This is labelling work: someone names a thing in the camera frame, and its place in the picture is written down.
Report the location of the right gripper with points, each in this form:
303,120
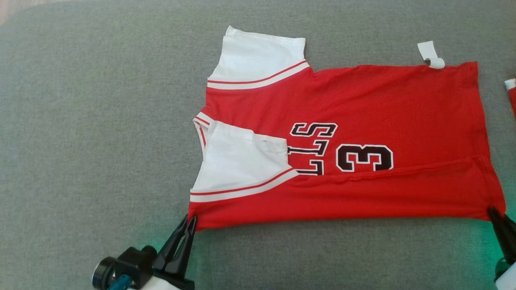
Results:
507,280

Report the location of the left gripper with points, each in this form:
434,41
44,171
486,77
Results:
141,266

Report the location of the red basketball jersey white sleeves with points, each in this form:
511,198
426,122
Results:
383,100

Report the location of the red shorts with white trim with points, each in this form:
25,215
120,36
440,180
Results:
512,100

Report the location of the grey fabric sofa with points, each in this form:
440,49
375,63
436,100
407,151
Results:
100,121

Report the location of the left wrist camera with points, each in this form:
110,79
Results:
102,274

